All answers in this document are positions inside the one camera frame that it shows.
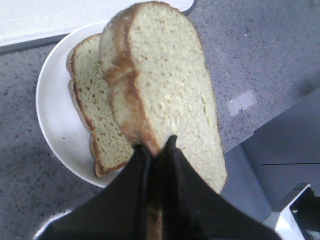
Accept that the white cutting board grey rim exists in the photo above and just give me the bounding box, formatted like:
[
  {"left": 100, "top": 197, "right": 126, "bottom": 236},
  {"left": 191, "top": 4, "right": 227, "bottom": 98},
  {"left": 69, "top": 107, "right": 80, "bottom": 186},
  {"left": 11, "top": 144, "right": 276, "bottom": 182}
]
[{"left": 0, "top": 0, "right": 195, "bottom": 55}]

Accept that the white round plate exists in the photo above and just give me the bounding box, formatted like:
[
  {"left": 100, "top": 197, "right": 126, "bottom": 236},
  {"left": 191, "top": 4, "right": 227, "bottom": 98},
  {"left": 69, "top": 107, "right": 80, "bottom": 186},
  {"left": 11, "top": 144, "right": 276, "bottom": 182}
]
[{"left": 35, "top": 21, "right": 119, "bottom": 188}]

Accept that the bread slice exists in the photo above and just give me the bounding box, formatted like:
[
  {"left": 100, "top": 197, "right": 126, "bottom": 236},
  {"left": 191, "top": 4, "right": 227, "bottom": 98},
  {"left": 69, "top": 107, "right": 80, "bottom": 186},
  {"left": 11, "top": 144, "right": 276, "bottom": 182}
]
[
  {"left": 66, "top": 34, "right": 133, "bottom": 177},
  {"left": 98, "top": 0, "right": 229, "bottom": 240}
]

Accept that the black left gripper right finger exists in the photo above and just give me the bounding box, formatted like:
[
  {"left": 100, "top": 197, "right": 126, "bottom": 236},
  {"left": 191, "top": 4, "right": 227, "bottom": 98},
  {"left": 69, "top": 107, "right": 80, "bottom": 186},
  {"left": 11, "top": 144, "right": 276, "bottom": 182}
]
[{"left": 160, "top": 135, "right": 280, "bottom": 240}]

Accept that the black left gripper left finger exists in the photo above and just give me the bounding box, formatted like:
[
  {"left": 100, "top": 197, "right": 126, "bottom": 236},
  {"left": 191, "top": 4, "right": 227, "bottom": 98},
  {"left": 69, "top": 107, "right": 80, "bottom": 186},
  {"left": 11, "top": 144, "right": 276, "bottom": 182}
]
[{"left": 42, "top": 146, "right": 152, "bottom": 240}]

